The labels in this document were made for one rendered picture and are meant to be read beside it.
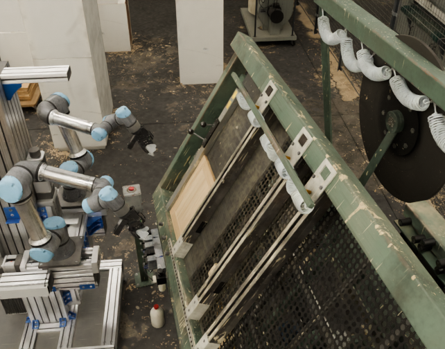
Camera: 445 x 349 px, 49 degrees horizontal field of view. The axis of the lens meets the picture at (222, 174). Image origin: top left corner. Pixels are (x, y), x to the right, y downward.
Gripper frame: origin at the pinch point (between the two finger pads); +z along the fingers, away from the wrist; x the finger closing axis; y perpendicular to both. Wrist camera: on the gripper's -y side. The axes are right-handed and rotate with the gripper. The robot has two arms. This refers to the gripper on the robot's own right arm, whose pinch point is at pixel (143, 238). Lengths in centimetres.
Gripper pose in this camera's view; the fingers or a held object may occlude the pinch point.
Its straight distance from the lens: 253.7
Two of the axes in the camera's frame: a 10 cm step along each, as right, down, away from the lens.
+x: -0.9, -6.1, 7.9
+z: 4.6, 6.8, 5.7
